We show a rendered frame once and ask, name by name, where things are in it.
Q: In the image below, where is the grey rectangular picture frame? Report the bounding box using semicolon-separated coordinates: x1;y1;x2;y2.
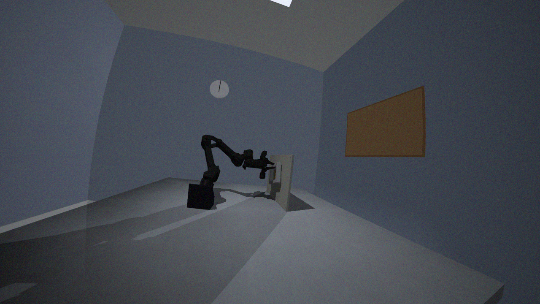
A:
269;162;281;184

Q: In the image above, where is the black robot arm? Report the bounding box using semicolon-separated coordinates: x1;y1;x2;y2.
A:
200;135;267;186

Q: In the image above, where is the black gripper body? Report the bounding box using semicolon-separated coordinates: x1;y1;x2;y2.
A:
253;151;267;179

